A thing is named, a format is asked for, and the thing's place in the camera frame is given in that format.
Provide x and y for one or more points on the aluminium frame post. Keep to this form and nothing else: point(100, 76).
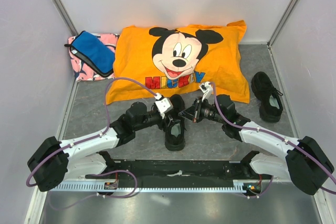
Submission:
point(282, 22)
point(65, 16)

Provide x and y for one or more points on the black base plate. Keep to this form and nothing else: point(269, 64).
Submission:
point(184, 173)

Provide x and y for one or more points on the right aluminium frame post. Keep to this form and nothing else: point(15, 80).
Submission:
point(282, 22)

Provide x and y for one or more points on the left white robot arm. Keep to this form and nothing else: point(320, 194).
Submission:
point(56, 161)

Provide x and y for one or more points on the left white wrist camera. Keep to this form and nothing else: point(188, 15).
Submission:
point(163, 104)

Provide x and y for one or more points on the pink patterned cloth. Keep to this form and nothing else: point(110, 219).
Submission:
point(78, 72)

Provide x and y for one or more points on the orange Mickey Mouse pillow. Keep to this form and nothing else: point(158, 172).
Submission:
point(153, 60)

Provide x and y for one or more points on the blue cloth pouch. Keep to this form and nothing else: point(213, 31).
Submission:
point(92, 51)

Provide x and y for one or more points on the slotted grey cable duct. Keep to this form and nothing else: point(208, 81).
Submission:
point(105, 187)

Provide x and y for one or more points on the left aluminium frame post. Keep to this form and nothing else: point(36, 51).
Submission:
point(65, 16)

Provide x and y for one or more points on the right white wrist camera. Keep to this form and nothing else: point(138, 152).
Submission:
point(207, 90)

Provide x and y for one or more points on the black shoe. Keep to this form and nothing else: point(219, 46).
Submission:
point(270, 103)
point(175, 139)

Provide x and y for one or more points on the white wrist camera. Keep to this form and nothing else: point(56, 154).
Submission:
point(163, 104)
point(207, 90)

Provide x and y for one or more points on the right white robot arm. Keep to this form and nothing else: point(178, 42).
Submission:
point(302, 161)

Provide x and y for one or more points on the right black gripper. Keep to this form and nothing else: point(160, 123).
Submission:
point(190, 112)

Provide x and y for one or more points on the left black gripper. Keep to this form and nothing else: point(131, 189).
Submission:
point(163, 125)

